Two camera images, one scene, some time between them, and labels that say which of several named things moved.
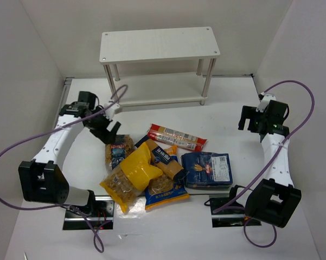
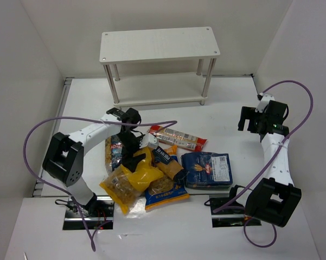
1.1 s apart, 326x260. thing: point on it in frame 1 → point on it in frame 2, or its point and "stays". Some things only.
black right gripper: (249, 119) stays
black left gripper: (102, 130) → (130, 148)
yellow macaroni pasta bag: (131, 177) stays
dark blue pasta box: (207, 170) stays
